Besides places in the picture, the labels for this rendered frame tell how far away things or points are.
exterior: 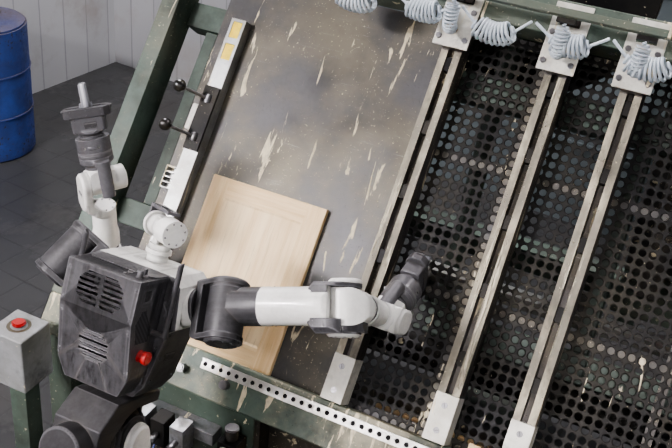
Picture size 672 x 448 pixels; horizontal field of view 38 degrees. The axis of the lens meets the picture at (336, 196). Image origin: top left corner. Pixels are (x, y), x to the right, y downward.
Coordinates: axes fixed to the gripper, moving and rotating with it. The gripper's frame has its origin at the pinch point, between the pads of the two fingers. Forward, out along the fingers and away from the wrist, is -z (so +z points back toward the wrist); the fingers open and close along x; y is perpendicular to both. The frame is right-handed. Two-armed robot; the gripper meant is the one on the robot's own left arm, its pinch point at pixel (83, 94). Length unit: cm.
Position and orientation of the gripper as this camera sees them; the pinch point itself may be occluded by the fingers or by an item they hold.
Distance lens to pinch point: 260.4
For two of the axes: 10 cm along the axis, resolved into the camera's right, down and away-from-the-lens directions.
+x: 9.9, -1.5, 0.7
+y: 1.1, 2.9, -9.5
